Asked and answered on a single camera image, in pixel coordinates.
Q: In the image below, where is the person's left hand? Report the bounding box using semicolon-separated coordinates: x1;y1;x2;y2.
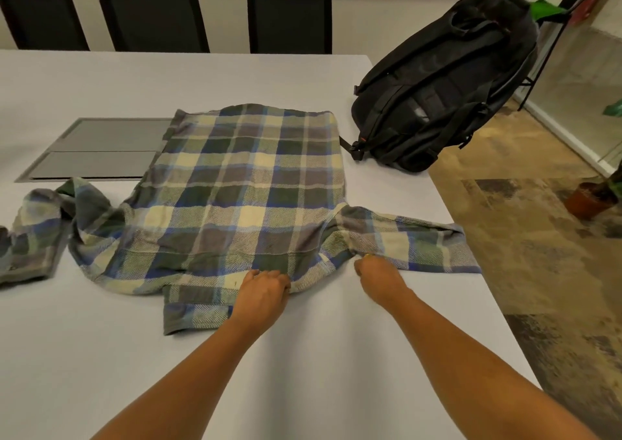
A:
231;269;292;338

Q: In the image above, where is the person's right hand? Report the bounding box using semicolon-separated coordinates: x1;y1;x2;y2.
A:
353;255;415;310

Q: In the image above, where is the plaid flannel shirt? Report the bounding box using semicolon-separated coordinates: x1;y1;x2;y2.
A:
0;103;483;336

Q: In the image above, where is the black backpack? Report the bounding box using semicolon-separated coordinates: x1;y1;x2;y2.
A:
338;0;541;174

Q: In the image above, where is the person's right forearm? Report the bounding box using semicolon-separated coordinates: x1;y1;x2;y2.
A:
384;288;601;440

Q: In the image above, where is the person's left forearm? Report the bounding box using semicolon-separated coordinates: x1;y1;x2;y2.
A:
89;316;273;440

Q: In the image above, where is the black conference chair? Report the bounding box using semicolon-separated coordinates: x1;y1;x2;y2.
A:
90;0;211;54
246;0;334;55
0;0;91;51

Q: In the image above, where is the grey table cable box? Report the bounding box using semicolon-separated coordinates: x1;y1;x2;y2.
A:
14;117;176;184

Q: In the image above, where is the black frame chair green seat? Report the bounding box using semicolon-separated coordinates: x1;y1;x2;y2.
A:
516;0;605;111

